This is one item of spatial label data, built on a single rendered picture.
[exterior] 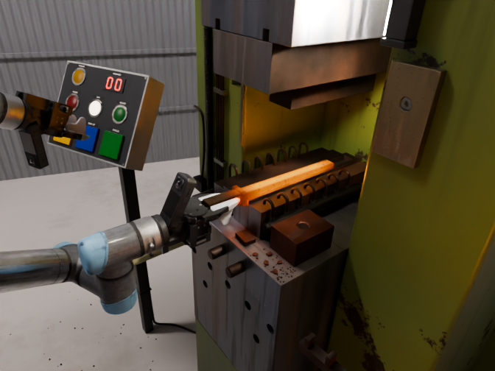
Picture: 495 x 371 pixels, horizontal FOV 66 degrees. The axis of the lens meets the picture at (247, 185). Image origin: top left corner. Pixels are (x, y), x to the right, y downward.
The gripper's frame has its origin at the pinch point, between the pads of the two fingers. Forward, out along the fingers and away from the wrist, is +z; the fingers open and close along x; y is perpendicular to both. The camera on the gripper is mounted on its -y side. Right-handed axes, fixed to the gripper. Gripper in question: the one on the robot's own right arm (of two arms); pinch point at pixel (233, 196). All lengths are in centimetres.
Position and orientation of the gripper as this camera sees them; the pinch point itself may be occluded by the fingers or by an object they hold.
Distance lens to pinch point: 90.7
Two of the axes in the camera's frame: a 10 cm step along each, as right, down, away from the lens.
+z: 7.9, -2.7, 5.5
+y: -0.4, 8.7, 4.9
